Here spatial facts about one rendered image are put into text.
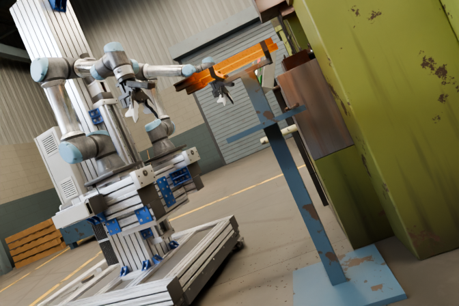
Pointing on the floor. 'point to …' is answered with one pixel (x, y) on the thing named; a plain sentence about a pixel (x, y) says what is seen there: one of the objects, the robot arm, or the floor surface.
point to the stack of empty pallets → (35, 243)
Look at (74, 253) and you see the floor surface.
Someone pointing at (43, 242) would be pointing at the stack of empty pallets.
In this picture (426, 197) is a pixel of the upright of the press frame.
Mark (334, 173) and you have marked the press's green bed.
